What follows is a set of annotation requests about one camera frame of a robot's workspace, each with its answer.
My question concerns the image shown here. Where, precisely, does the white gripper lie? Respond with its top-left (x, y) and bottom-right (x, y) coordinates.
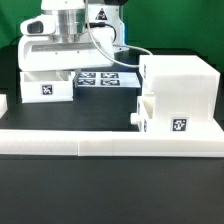
top-left (18, 14), bottom-right (114, 88)

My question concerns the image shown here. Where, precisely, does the white drawer tray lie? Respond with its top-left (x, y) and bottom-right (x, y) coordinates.
top-left (20, 71), bottom-right (74, 103)
top-left (130, 92), bottom-right (155, 133)

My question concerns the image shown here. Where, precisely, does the white front drawer tray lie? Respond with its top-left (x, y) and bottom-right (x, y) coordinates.
top-left (130, 92), bottom-right (155, 133)

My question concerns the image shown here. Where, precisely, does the white drawer cabinet box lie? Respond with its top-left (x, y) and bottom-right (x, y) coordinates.
top-left (139, 55), bottom-right (220, 134)

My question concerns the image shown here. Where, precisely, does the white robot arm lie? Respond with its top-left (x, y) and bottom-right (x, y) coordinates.
top-left (18, 0), bottom-right (127, 79)

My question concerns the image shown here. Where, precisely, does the white marker sheet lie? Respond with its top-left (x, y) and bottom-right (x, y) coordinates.
top-left (75, 71), bottom-right (141, 88)

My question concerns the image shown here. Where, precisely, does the white block left edge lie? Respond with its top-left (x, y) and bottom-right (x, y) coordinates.
top-left (0, 94), bottom-right (8, 119)

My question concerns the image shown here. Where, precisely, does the white L-shaped fence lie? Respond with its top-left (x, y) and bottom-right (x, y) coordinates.
top-left (0, 129), bottom-right (224, 157)

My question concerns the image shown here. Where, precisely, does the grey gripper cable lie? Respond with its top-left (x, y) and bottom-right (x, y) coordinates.
top-left (84, 0), bottom-right (154, 69)

